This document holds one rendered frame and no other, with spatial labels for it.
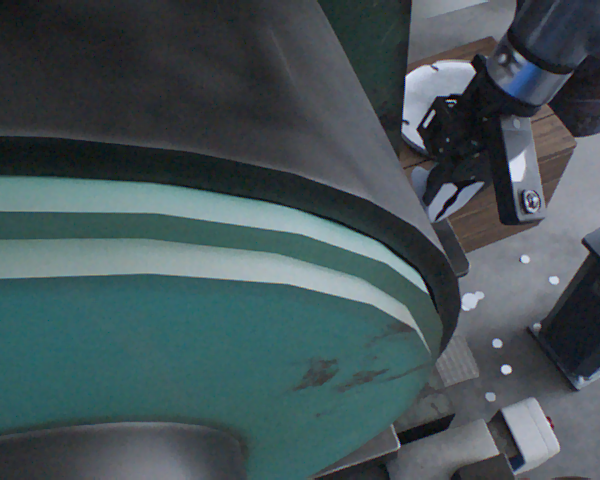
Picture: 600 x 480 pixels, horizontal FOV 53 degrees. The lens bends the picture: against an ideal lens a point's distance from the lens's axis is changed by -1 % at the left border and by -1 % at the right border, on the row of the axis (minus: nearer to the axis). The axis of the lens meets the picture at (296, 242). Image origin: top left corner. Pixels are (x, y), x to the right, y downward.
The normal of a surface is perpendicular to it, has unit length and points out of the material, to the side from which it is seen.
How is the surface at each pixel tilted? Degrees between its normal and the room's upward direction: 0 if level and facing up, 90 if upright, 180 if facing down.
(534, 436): 0
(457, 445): 0
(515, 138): 37
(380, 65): 90
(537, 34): 67
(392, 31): 90
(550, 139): 0
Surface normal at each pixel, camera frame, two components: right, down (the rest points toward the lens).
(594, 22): -0.11, 0.72
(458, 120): 0.31, -0.58
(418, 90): -0.10, -0.49
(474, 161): 0.33, 0.80
